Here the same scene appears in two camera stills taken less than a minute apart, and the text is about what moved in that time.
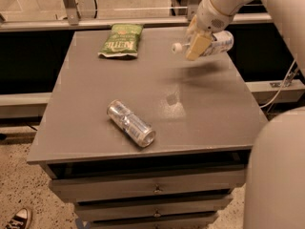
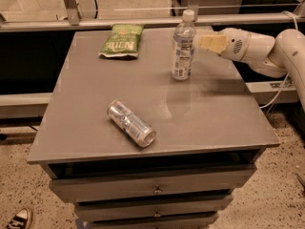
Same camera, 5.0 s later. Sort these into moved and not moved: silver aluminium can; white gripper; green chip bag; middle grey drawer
Moved: white gripper
Not moved: silver aluminium can; green chip bag; middle grey drawer
